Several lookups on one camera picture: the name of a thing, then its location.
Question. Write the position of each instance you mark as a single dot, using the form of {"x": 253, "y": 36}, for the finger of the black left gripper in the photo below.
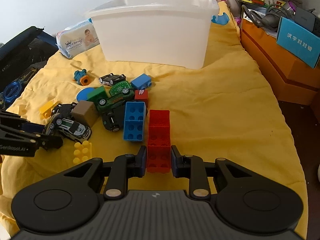
{"x": 42, "y": 140}
{"x": 15, "y": 121}

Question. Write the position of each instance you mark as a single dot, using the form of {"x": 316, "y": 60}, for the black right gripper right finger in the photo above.
{"x": 191, "y": 167}

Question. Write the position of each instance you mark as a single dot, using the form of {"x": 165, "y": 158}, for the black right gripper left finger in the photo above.
{"x": 119, "y": 171}

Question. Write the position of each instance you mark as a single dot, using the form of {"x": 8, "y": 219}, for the green white rally toy car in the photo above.
{"x": 67, "y": 128}

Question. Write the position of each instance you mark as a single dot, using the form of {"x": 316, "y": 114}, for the yellow studded building block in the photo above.
{"x": 82, "y": 152}

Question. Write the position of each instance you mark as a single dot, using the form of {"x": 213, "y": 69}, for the red long building block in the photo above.
{"x": 159, "y": 143}

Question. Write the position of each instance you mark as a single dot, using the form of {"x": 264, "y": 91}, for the small yellow building block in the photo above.
{"x": 47, "y": 108}

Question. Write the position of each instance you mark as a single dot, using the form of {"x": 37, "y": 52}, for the large blue building block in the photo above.
{"x": 134, "y": 118}

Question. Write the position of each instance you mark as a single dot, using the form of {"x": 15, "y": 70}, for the brown cube block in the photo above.
{"x": 85, "y": 113}

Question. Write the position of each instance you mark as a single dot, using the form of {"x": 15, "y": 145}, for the blue round disc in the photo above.
{"x": 83, "y": 94}

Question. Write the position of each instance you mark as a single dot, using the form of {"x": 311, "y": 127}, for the yellow cloth mat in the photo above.
{"x": 225, "y": 109}

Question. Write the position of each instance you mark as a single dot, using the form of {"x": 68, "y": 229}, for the black bag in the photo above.
{"x": 31, "y": 46}

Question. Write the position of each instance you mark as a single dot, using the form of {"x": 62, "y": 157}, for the dark green toy car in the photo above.
{"x": 105, "y": 105}

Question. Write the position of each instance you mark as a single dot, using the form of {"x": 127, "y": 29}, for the green building block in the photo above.
{"x": 98, "y": 94}

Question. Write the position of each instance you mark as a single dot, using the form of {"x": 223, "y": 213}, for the small red building block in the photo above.
{"x": 141, "y": 95}

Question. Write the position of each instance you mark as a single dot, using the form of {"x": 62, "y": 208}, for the blue orange toy train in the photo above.
{"x": 81, "y": 77}

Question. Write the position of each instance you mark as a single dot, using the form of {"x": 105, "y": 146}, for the green patterned curved block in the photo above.
{"x": 119, "y": 87}

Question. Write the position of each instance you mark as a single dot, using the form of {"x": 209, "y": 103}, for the black white toy car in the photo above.
{"x": 111, "y": 79}

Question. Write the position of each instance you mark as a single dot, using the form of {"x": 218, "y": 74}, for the small blue building block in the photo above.
{"x": 142, "y": 82}

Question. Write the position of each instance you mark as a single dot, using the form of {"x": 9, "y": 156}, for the baby wipes pack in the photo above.
{"x": 77, "y": 38}

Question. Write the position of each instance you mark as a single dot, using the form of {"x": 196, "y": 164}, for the orange cardboard box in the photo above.
{"x": 290, "y": 78}

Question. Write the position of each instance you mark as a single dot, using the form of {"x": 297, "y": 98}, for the white plastic storage bin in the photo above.
{"x": 172, "y": 32}

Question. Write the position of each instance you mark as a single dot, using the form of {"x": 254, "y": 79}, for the blue plastic toy piece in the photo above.
{"x": 220, "y": 19}

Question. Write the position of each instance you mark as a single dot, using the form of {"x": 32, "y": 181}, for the blue card box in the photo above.
{"x": 299, "y": 41}

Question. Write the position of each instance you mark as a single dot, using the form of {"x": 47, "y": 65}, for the black power adapter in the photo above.
{"x": 305, "y": 19}

